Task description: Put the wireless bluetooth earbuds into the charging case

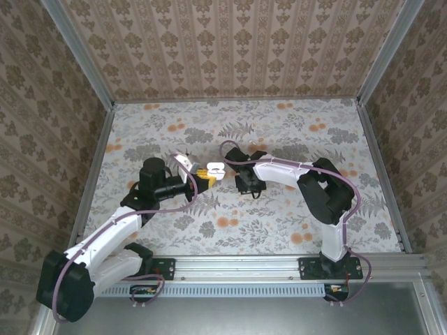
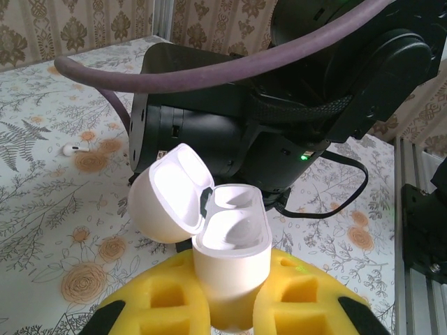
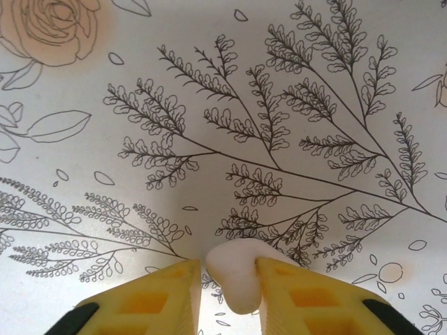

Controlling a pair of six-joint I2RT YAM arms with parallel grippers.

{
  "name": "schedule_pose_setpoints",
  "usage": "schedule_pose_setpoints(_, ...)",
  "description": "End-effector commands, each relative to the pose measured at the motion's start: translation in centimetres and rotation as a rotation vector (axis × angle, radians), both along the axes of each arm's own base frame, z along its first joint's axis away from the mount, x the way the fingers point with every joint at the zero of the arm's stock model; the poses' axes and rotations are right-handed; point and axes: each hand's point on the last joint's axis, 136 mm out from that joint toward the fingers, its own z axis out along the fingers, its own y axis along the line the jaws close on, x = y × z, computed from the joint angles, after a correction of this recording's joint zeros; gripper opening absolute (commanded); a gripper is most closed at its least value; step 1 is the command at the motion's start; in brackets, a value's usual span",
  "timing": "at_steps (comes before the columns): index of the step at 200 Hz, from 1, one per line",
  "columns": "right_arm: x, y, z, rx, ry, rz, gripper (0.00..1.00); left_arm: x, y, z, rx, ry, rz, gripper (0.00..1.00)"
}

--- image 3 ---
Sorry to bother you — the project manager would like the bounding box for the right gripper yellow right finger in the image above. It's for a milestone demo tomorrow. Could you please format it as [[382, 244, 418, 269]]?
[[256, 257, 422, 335]]

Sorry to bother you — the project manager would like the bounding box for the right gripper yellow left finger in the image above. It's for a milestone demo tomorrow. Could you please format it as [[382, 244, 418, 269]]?
[[44, 258, 203, 335]]

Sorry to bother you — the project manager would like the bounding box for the white wireless earbud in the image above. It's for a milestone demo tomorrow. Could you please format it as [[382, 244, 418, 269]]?
[[205, 239, 291, 314]]

